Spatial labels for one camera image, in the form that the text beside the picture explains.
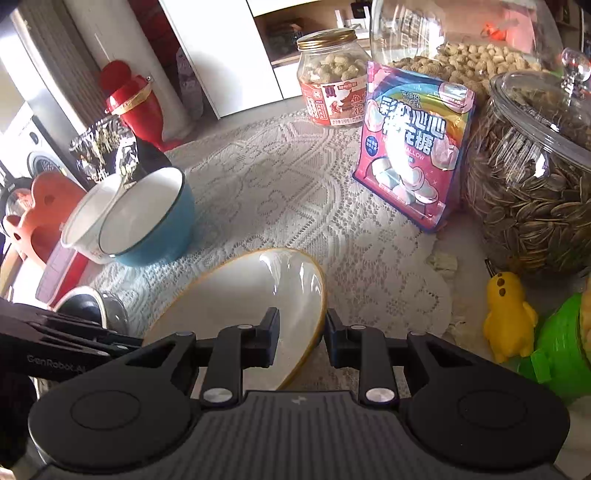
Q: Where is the white bowl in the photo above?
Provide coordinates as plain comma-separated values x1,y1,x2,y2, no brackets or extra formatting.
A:
61,173,126,265

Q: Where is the white plate with yellow rim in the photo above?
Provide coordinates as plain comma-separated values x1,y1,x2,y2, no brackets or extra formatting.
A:
142,248,328,392

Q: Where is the yellow duck toy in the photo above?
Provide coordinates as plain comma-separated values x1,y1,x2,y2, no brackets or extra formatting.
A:
482,271,539,364

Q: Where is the washing machine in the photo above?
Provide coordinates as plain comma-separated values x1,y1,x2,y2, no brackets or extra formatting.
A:
0,102,63,185

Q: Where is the black snack bag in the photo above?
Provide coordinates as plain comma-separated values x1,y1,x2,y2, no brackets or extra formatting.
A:
68,114,139,185

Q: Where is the green plastic toy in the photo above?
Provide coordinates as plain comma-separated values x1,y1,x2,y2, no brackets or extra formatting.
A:
517,293,591,403

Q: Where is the blue bowl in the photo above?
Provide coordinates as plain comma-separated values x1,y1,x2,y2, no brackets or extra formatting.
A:
98,167,197,268

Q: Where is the glass jar lid with knob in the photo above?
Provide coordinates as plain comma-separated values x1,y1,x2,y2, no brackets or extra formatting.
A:
489,47,591,154

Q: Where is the black glossy bowl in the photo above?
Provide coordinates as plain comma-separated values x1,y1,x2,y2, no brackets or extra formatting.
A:
54,286,131,334

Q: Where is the white lace tablecloth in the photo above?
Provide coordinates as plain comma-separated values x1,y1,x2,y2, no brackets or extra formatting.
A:
88,108,462,365

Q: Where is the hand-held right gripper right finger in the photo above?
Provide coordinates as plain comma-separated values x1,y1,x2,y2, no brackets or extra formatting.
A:
324,309,468,408

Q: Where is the pink marshmallow bag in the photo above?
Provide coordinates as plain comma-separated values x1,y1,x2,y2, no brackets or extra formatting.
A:
352,61,476,234

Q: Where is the gold-lidded peanut jar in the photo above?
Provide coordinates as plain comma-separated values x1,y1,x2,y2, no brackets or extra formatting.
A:
296,28,374,127

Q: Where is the white and wood cabinet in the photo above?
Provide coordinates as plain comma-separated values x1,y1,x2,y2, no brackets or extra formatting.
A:
159,0,376,120

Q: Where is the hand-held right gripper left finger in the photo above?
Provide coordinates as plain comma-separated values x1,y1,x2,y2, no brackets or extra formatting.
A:
124,307,281,408

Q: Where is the large glass peanut jar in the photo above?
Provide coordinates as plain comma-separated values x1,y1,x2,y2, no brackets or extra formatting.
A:
369,0,563,104

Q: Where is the round black-rimmed machine door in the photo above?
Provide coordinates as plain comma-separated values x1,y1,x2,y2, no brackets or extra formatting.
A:
0,178,34,223

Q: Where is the white standing air conditioner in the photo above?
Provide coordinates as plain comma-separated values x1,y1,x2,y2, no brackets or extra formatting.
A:
64,0,192,136

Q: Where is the glass sunflower seed jar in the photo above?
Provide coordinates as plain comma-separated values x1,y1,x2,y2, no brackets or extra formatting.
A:
464,106,591,278

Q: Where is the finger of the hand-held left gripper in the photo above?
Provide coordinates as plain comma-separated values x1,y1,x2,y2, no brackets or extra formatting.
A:
0,300,143,358

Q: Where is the pink skateboard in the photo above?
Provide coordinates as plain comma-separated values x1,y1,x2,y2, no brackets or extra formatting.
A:
174,46,205,121

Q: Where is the red lidded container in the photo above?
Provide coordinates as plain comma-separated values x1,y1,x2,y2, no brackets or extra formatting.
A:
99,60,172,153

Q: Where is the orange plastic chair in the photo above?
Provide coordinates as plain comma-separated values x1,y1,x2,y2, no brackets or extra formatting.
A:
4,173,90,306

